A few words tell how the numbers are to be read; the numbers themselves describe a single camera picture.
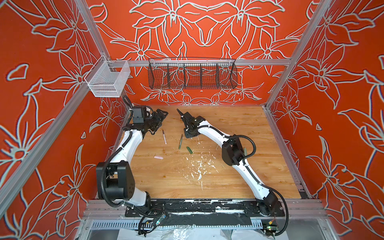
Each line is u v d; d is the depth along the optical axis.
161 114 0.76
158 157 0.92
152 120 0.74
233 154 0.64
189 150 0.95
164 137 1.00
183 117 0.83
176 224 0.70
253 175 0.64
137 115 0.66
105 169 0.41
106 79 0.92
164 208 0.74
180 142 0.97
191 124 0.76
